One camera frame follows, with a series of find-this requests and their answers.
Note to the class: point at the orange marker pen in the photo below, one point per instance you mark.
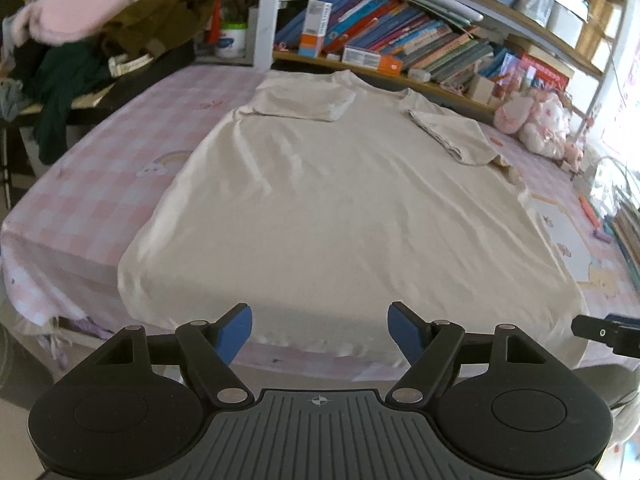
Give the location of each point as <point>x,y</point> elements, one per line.
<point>591,211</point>

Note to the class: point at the grey cloth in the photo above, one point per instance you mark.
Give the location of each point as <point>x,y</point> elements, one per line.
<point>12,100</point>

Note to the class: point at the orange red bottle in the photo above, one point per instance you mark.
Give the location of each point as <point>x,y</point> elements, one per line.
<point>215,20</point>

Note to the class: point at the beige webbing belt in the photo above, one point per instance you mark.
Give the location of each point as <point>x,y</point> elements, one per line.
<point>130,64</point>

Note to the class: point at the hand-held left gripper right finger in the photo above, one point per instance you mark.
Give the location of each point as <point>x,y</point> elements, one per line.
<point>405,330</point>

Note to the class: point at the cream printed t-shirt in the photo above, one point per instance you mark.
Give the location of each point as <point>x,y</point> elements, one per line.
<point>325,210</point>

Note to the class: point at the pink checked bed sheet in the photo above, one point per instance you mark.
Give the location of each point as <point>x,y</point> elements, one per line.
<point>85,195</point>

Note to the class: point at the beige desk organiser box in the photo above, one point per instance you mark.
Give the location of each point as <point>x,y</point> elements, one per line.
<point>481,90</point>

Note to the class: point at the wooden desk with black frame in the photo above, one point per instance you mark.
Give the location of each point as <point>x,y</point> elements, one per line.
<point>85,102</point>

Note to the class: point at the olive brown garment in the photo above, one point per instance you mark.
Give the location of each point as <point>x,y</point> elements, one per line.
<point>160,20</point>

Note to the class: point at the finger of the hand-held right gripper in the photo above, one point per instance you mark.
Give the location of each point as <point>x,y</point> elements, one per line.
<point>595,331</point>

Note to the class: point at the white bookshelf with wooden boards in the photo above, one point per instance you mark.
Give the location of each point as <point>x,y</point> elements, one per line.
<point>265,20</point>

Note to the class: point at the row of colourful books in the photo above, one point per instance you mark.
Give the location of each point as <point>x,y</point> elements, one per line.
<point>400,30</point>

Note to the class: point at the tall orange white box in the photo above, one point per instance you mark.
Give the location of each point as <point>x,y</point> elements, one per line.
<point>315,30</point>

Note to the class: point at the small pink plush toy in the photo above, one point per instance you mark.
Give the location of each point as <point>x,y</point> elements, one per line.
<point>572,155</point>

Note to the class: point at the light grey fabric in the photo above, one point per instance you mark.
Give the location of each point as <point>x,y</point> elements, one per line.
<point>612,395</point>

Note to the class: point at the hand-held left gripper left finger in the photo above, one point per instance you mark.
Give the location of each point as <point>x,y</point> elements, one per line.
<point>235,330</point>

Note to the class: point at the white tub with green lid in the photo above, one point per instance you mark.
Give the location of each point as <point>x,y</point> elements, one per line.
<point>231,42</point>

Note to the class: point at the dark green garment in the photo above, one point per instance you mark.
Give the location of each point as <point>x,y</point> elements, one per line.
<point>60,90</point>

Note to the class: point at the white plush rabbit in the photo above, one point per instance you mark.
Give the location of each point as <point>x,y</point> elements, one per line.
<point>545,125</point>

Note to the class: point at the small white case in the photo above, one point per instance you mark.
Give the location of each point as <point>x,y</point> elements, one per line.
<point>419,76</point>

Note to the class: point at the flat orange white box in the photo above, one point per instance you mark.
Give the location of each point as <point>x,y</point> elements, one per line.
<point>372,60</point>

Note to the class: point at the pink fluffy garment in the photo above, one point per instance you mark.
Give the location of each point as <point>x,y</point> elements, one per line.
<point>70,12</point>

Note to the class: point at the clear pen holder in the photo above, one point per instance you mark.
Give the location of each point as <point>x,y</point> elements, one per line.
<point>517,75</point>

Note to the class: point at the red box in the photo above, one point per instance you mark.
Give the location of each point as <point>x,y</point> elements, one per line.
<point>547,72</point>

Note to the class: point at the stack of picture books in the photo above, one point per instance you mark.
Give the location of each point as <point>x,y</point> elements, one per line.
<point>627,240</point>

